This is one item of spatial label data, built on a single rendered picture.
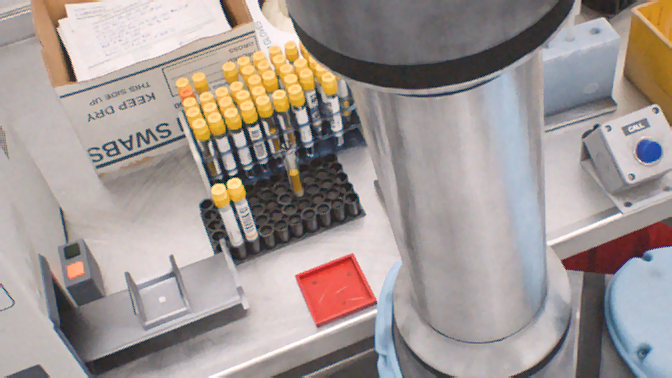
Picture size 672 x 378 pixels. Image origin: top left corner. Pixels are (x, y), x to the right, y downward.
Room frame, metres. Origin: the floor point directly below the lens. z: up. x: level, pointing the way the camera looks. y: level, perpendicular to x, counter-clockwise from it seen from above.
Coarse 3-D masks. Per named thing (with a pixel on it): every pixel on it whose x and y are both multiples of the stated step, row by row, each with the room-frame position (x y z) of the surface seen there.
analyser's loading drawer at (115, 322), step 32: (224, 256) 0.55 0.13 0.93; (128, 288) 0.53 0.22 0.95; (160, 288) 0.54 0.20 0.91; (192, 288) 0.53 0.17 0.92; (224, 288) 0.52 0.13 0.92; (64, 320) 0.53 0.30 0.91; (96, 320) 0.52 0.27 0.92; (128, 320) 0.51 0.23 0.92; (160, 320) 0.50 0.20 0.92; (192, 320) 0.50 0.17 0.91; (96, 352) 0.48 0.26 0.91
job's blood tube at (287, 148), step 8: (288, 144) 0.65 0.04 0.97; (288, 152) 0.64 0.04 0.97; (288, 160) 0.64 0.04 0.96; (296, 160) 0.64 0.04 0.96; (288, 168) 0.64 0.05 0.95; (296, 168) 0.64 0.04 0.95; (288, 176) 0.64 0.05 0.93; (296, 176) 0.64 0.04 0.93; (296, 184) 0.64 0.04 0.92; (296, 192) 0.64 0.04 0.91; (304, 192) 0.64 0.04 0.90
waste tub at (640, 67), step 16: (656, 0) 0.76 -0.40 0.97; (640, 16) 0.74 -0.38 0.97; (656, 16) 0.76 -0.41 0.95; (640, 32) 0.74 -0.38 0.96; (656, 32) 0.71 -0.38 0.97; (640, 48) 0.73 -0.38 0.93; (656, 48) 0.70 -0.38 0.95; (624, 64) 0.75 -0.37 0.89; (640, 64) 0.73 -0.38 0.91; (656, 64) 0.70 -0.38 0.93; (640, 80) 0.72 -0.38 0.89; (656, 80) 0.69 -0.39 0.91; (656, 96) 0.69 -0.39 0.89
